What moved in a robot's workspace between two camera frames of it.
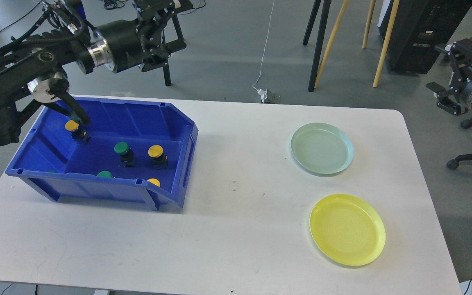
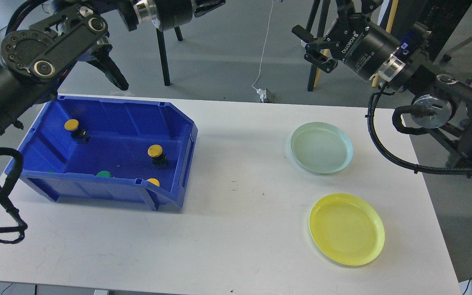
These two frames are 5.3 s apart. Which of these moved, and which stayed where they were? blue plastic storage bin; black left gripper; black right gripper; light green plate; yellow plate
Moved: black left gripper; black right gripper
Stayed: light green plate; blue plastic storage bin; yellow plate
